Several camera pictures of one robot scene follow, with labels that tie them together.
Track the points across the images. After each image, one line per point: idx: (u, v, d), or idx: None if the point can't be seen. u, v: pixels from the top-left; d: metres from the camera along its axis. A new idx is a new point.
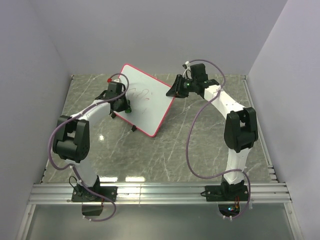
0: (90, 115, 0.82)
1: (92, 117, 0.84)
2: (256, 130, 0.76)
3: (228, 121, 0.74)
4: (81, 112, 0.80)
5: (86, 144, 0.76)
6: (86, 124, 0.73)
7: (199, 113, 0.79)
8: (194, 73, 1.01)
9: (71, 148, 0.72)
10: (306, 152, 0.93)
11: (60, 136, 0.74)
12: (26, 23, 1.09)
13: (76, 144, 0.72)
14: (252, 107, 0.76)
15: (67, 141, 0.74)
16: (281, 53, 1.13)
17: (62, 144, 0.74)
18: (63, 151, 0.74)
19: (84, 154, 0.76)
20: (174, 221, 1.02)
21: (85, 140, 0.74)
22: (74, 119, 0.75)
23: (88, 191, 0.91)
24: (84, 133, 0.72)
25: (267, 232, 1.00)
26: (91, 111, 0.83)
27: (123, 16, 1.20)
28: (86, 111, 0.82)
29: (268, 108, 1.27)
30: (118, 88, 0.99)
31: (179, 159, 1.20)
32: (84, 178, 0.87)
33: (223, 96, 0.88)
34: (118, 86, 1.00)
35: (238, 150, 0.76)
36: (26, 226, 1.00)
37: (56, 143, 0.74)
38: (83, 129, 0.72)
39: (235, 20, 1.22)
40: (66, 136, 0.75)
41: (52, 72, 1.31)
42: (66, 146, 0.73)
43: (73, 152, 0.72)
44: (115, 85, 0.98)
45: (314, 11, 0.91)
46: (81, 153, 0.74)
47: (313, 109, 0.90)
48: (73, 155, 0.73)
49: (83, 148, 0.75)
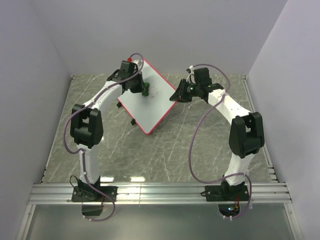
0: (101, 102, 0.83)
1: (103, 104, 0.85)
2: (262, 136, 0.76)
3: (233, 126, 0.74)
4: (93, 100, 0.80)
5: (100, 130, 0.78)
6: (99, 113, 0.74)
7: (203, 118, 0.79)
8: (198, 77, 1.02)
9: (86, 134, 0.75)
10: (307, 152, 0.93)
11: (75, 123, 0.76)
12: (24, 21, 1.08)
13: (90, 131, 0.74)
14: (258, 112, 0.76)
15: (83, 127, 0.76)
16: (281, 53, 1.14)
17: (78, 131, 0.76)
18: (78, 136, 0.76)
19: (99, 139, 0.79)
20: (174, 221, 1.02)
21: (99, 127, 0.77)
22: (87, 109, 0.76)
23: (91, 188, 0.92)
24: (97, 122, 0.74)
25: (267, 232, 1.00)
26: (101, 97, 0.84)
27: (123, 16, 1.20)
28: (97, 99, 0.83)
29: (268, 110, 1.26)
30: (130, 68, 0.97)
31: (179, 158, 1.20)
32: (89, 171, 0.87)
33: (227, 101, 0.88)
34: (130, 65, 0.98)
35: (243, 156, 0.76)
36: (26, 226, 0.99)
37: (72, 129, 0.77)
38: (95, 118, 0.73)
39: (236, 21, 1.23)
40: (81, 123, 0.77)
41: (52, 72, 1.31)
42: (82, 132, 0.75)
43: (88, 138, 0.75)
44: (127, 65, 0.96)
45: (313, 11, 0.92)
46: (96, 139, 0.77)
47: (314, 108, 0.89)
48: (88, 140, 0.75)
49: (98, 133, 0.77)
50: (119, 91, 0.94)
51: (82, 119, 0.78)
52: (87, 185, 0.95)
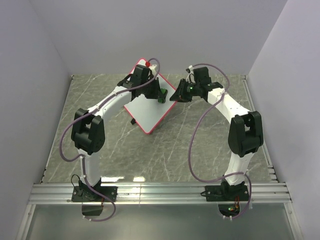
0: (106, 109, 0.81)
1: (109, 111, 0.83)
2: (262, 135, 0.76)
3: (232, 125, 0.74)
4: (98, 107, 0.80)
5: (101, 138, 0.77)
6: (101, 121, 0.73)
7: (202, 118, 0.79)
8: (198, 76, 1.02)
9: (86, 140, 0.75)
10: (307, 153, 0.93)
11: (76, 127, 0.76)
12: (24, 21, 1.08)
13: (90, 139, 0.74)
14: (257, 111, 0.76)
15: (84, 133, 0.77)
16: (281, 54, 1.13)
17: (79, 136, 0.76)
18: (79, 141, 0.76)
19: (98, 147, 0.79)
20: (174, 221, 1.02)
21: (100, 134, 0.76)
22: (90, 115, 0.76)
23: (91, 190, 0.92)
24: (97, 130, 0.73)
25: (266, 232, 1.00)
26: (108, 104, 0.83)
27: (123, 16, 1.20)
28: (103, 105, 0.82)
29: (268, 110, 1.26)
30: (143, 73, 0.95)
31: (179, 158, 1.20)
32: (89, 174, 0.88)
33: (227, 100, 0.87)
34: (143, 70, 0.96)
35: (242, 155, 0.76)
36: (26, 226, 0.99)
37: (74, 134, 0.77)
38: (96, 126, 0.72)
39: (236, 21, 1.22)
40: (83, 128, 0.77)
41: (52, 72, 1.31)
42: (82, 138, 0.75)
43: (87, 144, 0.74)
44: (141, 71, 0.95)
45: (313, 11, 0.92)
46: (95, 146, 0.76)
47: (315, 108, 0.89)
48: (87, 147, 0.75)
49: (98, 141, 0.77)
50: (128, 97, 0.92)
51: (84, 124, 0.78)
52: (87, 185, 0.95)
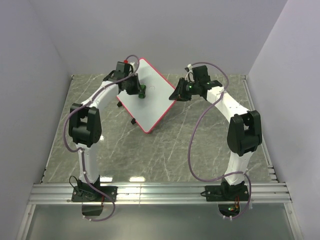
0: (99, 101, 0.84)
1: (100, 103, 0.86)
2: (260, 135, 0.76)
3: (232, 125, 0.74)
4: (91, 99, 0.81)
5: (99, 128, 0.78)
6: (97, 111, 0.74)
7: (202, 116, 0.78)
8: (196, 74, 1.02)
9: (84, 133, 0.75)
10: (307, 152, 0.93)
11: (73, 122, 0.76)
12: (24, 21, 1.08)
13: (88, 130, 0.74)
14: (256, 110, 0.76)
15: (81, 126, 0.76)
16: (281, 53, 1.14)
17: (76, 130, 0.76)
18: (77, 135, 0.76)
19: (97, 137, 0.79)
20: (174, 221, 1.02)
21: (98, 124, 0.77)
22: (85, 107, 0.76)
23: (91, 188, 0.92)
24: (95, 121, 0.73)
25: (267, 232, 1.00)
26: (99, 96, 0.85)
27: (123, 17, 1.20)
28: (95, 97, 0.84)
29: (268, 109, 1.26)
30: (126, 68, 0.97)
31: (179, 158, 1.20)
32: (89, 171, 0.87)
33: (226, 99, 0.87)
34: (126, 65, 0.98)
35: (241, 154, 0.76)
36: (26, 226, 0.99)
37: (71, 129, 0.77)
38: (93, 116, 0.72)
39: (236, 21, 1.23)
40: (79, 122, 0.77)
41: (52, 72, 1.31)
42: (80, 131, 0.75)
43: (86, 136, 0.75)
44: (123, 66, 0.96)
45: (313, 10, 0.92)
46: (94, 137, 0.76)
47: (315, 108, 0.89)
48: (87, 139, 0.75)
49: (97, 131, 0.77)
50: (116, 90, 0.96)
51: (80, 118, 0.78)
52: (87, 185, 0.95)
